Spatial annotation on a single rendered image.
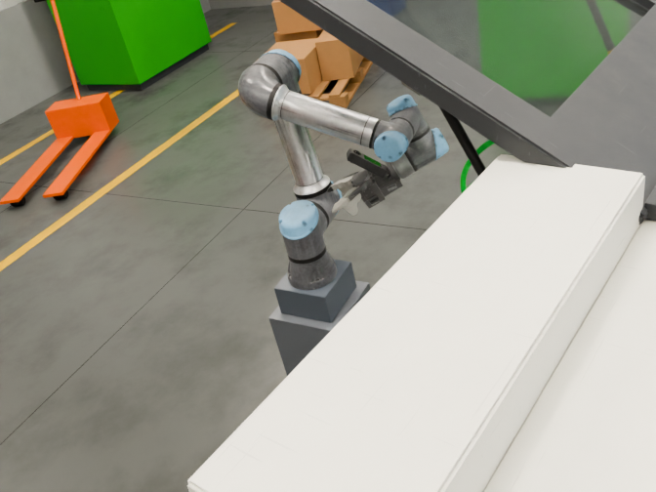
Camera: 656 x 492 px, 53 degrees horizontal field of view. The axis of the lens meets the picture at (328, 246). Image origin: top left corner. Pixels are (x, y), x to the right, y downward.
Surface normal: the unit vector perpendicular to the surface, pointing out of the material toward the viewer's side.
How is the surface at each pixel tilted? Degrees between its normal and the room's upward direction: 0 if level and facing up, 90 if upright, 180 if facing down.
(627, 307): 0
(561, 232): 0
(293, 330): 90
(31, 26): 90
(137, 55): 90
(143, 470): 0
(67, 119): 90
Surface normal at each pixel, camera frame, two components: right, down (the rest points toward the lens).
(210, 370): -0.19, -0.82
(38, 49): 0.87, 0.12
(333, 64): -0.21, 0.58
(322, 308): -0.46, 0.57
